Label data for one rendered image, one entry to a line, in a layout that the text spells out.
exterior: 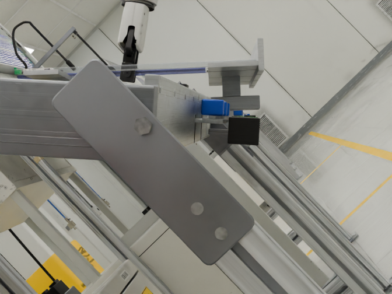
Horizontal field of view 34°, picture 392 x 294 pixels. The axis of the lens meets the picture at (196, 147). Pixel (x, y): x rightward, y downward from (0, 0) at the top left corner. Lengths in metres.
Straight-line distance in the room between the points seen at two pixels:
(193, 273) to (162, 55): 6.84
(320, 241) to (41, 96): 0.81
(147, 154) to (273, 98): 8.15
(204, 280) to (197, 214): 1.56
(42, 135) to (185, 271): 1.52
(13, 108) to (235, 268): 0.22
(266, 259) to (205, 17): 8.28
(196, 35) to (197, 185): 8.24
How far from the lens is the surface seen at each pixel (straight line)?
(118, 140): 0.47
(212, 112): 0.87
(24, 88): 0.54
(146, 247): 2.02
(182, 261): 2.02
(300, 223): 1.23
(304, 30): 8.70
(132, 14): 1.44
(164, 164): 0.47
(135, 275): 1.25
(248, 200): 1.43
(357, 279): 1.27
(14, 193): 2.12
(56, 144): 0.53
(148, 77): 0.53
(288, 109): 8.61
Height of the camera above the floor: 0.65
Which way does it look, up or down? 2 degrees up
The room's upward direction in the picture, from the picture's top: 44 degrees counter-clockwise
